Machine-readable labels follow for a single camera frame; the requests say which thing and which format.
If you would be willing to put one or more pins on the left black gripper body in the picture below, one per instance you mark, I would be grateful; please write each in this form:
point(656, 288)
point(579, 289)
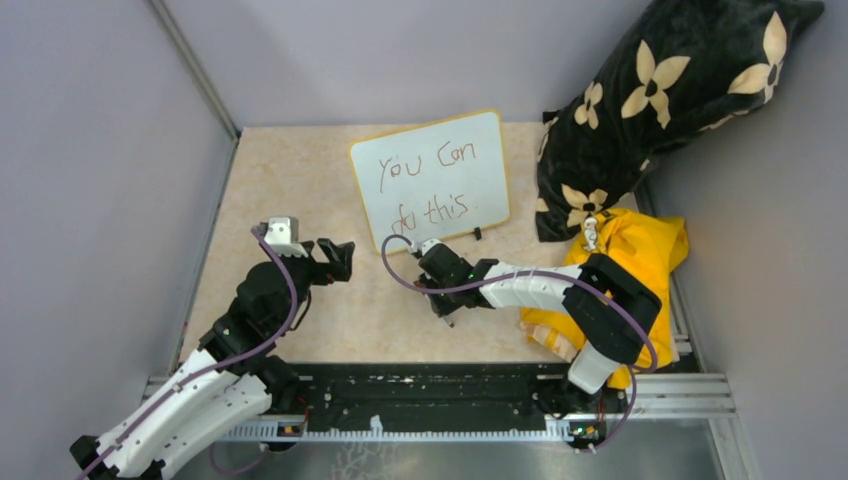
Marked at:
point(308, 271)

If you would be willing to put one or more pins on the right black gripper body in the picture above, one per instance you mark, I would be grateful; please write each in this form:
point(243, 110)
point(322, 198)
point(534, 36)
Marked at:
point(446, 302)

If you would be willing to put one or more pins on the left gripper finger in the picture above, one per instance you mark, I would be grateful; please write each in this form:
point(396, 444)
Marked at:
point(337, 254)
point(338, 271)

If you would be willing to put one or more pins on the yellow framed whiteboard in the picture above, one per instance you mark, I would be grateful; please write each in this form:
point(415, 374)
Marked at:
point(434, 181)

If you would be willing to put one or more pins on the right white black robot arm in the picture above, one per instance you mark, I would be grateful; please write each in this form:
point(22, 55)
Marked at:
point(611, 308)

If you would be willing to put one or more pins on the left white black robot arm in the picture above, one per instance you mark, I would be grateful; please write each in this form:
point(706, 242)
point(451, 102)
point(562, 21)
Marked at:
point(231, 376)

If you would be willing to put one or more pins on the yellow cloth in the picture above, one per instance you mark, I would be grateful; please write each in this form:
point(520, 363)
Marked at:
point(648, 248)

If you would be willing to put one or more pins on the black floral pillow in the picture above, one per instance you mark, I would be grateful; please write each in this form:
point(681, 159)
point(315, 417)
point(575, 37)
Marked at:
point(682, 69)

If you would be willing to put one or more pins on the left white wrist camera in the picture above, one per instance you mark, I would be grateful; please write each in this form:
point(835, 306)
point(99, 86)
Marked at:
point(281, 235)

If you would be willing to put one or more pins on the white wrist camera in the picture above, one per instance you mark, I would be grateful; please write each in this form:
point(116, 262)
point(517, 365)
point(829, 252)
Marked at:
point(427, 249)
point(281, 235)

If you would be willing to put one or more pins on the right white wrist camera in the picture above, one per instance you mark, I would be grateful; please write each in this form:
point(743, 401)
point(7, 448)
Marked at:
point(427, 249)

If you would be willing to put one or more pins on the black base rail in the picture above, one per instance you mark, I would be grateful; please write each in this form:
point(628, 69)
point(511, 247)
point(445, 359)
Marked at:
point(437, 397)

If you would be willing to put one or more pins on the aluminium corner post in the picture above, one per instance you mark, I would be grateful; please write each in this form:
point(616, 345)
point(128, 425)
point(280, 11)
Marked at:
point(169, 25)

